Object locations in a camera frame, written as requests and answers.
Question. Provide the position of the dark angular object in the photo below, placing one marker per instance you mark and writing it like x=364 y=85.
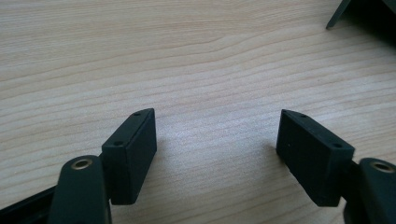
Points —
x=367 y=15

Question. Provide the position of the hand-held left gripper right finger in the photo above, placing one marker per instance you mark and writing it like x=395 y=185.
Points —
x=311 y=161

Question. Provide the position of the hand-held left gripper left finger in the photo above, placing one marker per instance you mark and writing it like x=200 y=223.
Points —
x=129 y=161

